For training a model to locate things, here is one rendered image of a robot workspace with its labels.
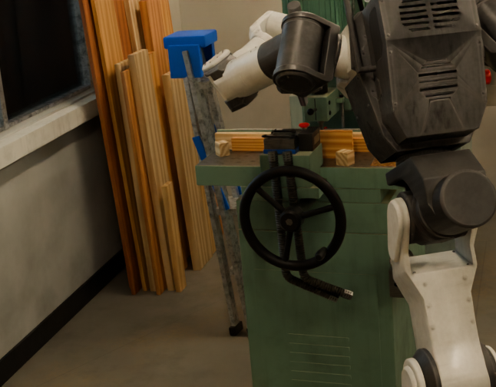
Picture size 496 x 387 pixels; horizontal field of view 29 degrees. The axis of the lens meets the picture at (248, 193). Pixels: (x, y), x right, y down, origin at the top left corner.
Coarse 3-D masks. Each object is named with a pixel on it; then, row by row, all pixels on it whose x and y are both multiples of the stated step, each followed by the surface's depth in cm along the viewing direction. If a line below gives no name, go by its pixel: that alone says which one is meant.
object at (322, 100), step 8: (328, 88) 280; (336, 88) 279; (312, 96) 271; (320, 96) 270; (328, 96) 270; (336, 96) 279; (312, 104) 270; (320, 104) 270; (328, 104) 270; (336, 104) 279; (304, 112) 272; (320, 112) 270; (328, 112) 270; (336, 112) 280; (312, 120) 272; (320, 120) 271; (328, 120) 271
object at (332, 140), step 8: (320, 136) 270; (328, 136) 269; (336, 136) 268; (344, 136) 267; (352, 136) 268; (328, 144) 270; (336, 144) 269; (344, 144) 268; (352, 144) 268; (328, 152) 270
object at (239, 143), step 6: (234, 138) 286; (240, 138) 285; (246, 138) 285; (252, 138) 284; (258, 138) 283; (264, 138) 283; (354, 138) 274; (360, 138) 273; (234, 144) 286; (240, 144) 286; (246, 144) 285; (252, 144) 285; (258, 144) 284; (354, 144) 274; (360, 144) 274; (234, 150) 287; (240, 150) 286; (246, 150) 286; (252, 150) 285; (258, 150) 285; (354, 150) 275; (360, 150) 274; (366, 150) 274
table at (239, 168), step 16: (208, 160) 279; (224, 160) 278; (240, 160) 276; (256, 160) 275; (368, 160) 265; (208, 176) 275; (224, 176) 273; (240, 176) 272; (336, 176) 262; (352, 176) 261; (368, 176) 259; (384, 176) 258; (272, 192) 260; (304, 192) 257; (320, 192) 257
